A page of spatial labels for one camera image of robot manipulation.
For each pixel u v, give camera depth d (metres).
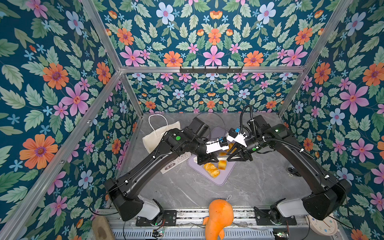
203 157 0.58
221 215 0.66
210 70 0.92
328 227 0.69
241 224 0.73
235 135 0.58
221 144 0.55
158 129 0.75
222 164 0.86
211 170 0.86
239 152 0.59
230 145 0.58
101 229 0.69
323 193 0.40
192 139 0.50
